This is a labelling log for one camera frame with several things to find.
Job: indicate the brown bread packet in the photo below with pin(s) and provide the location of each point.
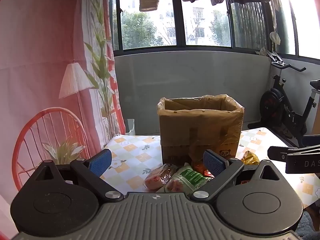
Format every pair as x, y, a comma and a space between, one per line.
157, 177

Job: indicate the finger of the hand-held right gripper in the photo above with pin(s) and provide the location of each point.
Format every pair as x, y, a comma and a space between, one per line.
300, 163
311, 141

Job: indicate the yellow snack packet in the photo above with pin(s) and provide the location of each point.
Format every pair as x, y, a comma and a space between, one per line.
250, 158

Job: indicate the printed backdrop curtain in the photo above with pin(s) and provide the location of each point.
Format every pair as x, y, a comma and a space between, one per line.
37, 35

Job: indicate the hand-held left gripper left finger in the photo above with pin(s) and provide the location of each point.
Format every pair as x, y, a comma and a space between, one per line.
101, 162

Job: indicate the white cloth on pole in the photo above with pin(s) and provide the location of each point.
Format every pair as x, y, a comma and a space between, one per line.
275, 38

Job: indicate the black exercise bike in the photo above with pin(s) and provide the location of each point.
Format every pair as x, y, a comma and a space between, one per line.
277, 105

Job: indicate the cardboard box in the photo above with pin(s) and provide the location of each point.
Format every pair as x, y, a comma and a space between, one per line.
175, 153

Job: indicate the white plastic container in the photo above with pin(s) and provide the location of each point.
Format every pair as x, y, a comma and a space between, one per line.
131, 127

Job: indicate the grey fuzzy rug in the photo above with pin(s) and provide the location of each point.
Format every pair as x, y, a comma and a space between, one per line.
308, 227

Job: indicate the green and white snack packet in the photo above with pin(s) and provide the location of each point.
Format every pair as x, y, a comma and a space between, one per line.
190, 178

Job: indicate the checked floral tablecloth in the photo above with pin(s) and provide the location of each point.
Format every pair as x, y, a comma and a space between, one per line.
140, 155

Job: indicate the white rag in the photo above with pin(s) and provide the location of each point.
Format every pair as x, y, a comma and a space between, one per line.
262, 51

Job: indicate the orange-red snack packet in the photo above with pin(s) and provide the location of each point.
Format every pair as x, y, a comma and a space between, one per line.
198, 167

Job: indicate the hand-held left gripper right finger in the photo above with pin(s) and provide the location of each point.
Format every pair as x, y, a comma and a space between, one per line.
212, 163

